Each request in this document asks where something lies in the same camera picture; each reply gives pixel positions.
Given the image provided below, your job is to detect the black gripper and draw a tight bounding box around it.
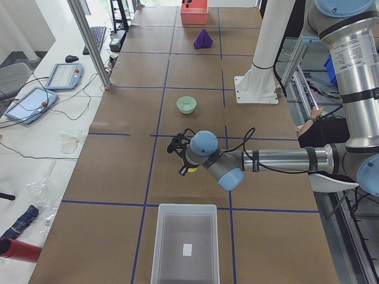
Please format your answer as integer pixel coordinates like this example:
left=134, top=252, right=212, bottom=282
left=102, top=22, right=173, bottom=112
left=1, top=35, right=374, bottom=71
left=167, top=128, right=192, bottom=175

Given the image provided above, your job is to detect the purple cloth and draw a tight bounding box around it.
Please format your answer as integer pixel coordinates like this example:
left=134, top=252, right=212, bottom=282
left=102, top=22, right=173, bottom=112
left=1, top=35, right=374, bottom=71
left=194, top=29, right=214, bottom=50

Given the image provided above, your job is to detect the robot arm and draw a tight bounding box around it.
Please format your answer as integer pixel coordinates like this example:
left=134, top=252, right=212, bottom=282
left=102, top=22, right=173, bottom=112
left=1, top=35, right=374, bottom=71
left=167, top=130, right=378, bottom=196
left=306, top=1, right=378, bottom=153

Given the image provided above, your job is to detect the clear plastic storage box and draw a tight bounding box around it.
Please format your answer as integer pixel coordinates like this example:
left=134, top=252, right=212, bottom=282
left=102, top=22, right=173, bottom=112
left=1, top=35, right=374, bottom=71
left=150, top=204, right=220, bottom=283

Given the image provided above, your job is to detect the black power box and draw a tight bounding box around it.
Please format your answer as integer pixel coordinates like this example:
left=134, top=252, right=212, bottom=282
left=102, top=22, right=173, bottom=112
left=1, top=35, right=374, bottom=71
left=109, top=30, right=126, bottom=53

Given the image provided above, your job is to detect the green ceramic bowl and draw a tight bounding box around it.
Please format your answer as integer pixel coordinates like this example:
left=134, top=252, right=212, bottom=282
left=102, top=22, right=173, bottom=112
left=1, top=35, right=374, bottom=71
left=176, top=96, right=197, bottom=114

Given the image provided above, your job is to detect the white crumpled cloth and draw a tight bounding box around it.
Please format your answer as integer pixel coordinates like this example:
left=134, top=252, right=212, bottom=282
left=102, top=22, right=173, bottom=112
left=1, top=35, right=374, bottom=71
left=59, top=131, right=86, bottom=154

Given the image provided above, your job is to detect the pink plastic bin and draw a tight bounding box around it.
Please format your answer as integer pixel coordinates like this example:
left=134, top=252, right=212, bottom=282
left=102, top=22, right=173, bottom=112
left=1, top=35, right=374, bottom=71
left=180, top=0, right=208, bottom=25

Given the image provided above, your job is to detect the teach pendant tablet far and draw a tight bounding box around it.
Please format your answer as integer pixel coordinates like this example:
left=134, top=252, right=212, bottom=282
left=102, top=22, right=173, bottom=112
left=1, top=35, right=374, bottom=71
left=45, top=63, right=83, bottom=91

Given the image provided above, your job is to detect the teach pendant tablet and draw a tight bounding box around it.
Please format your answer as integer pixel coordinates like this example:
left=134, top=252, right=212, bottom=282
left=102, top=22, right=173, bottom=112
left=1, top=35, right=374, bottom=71
left=45, top=63, right=83, bottom=91
left=4, top=87, right=58, bottom=124

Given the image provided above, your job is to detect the black keyboard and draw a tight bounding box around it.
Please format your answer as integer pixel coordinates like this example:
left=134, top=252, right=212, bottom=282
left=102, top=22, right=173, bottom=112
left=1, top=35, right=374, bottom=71
left=90, top=26, right=107, bottom=51

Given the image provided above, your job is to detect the black computer mouse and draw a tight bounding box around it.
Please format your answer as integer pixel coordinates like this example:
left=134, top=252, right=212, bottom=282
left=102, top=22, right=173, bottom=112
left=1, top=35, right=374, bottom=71
left=65, top=55, right=79, bottom=63

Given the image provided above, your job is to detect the person in black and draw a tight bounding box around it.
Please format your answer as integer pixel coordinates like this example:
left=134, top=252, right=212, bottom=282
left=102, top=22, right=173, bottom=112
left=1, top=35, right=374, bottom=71
left=295, top=107, right=350, bottom=148

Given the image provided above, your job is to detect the crumpled clear plastic bag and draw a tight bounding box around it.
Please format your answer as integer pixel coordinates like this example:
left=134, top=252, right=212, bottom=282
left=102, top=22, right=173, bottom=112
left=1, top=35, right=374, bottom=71
left=27, top=177, right=62, bottom=235

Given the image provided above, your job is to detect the teach pendant tablet near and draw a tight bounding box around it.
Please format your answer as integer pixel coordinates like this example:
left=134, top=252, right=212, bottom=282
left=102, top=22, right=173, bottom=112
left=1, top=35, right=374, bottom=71
left=4, top=87, right=58, bottom=124

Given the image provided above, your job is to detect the blue storage bin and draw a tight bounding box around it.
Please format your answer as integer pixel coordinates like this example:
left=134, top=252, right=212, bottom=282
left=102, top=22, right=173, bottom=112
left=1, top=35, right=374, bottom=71
left=323, top=55, right=338, bottom=86

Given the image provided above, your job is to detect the dark blue folded umbrella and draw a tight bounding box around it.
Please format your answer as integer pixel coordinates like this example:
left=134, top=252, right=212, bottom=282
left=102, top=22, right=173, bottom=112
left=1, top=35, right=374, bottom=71
left=1, top=205, right=39, bottom=239

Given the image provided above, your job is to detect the red cylinder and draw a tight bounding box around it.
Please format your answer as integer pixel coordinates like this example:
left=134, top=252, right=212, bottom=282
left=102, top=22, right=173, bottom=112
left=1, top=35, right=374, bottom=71
left=1, top=238, right=42, bottom=263

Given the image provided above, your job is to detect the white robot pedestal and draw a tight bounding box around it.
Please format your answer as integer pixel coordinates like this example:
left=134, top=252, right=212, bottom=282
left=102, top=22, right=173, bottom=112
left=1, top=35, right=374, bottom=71
left=235, top=0, right=295, bottom=104

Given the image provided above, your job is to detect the aluminium frame post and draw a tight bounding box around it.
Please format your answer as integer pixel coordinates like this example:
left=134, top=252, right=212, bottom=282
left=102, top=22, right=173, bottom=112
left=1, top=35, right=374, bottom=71
left=67, top=0, right=111, bottom=90

